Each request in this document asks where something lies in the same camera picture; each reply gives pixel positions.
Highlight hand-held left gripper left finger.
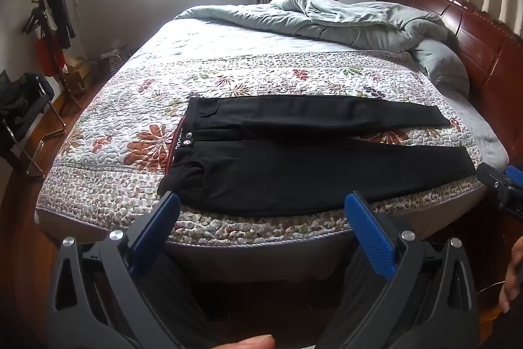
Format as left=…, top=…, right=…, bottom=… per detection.
left=47, top=191, right=184, bottom=349

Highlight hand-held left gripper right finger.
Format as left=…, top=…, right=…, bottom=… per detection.
left=339, top=191, right=479, bottom=349

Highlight black pants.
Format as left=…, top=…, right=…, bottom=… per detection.
left=157, top=96, right=477, bottom=218

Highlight person's right hand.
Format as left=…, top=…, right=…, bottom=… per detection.
left=499, top=236, right=523, bottom=314

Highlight person's left hand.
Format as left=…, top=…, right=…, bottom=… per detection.
left=221, top=335, right=275, bottom=349

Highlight person's right leg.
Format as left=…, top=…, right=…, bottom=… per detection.
left=316, top=247, right=393, bottom=349

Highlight person's leg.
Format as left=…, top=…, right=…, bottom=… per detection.
left=316, top=247, right=393, bottom=349
left=151, top=251, right=229, bottom=349

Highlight person's left leg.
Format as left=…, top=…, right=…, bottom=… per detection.
left=151, top=251, right=229, bottom=349

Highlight floral quilted bedspread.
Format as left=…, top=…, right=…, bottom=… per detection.
left=35, top=16, right=509, bottom=252

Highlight grey pillow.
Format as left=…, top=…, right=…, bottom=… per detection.
left=411, top=38, right=470, bottom=98

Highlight dark wooden headboard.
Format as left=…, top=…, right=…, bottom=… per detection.
left=378, top=0, right=523, bottom=170

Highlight woven basket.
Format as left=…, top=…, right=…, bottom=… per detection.
left=100, top=42, right=132, bottom=78

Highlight cardboard box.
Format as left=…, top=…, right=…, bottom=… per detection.
left=61, top=57, right=91, bottom=93

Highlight red hanging garment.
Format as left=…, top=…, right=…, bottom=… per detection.
left=37, top=37, right=67, bottom=77

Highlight grey duvet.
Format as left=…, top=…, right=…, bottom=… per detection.
left=174, top=0, right=450, bottom=53

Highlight black hanging garment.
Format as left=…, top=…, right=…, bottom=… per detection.
left=41, top=0, right=77, bottom=50

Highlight black metal frame chair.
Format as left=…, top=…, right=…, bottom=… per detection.
left=0, top=70, right=67, bottom=179

